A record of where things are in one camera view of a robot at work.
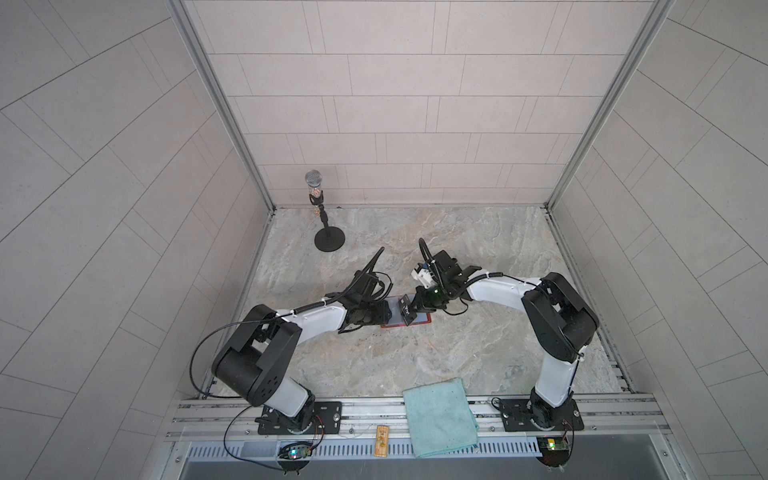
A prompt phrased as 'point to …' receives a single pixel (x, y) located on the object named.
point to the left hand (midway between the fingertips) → (395, 311)
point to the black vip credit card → (407, 312)
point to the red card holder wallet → (396, 319)
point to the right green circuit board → (554, 450)
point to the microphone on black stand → (329, 238)
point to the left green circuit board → (296, 451)
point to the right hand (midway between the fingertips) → (408, 310)
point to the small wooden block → (381, 441)
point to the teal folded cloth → (440, 416)
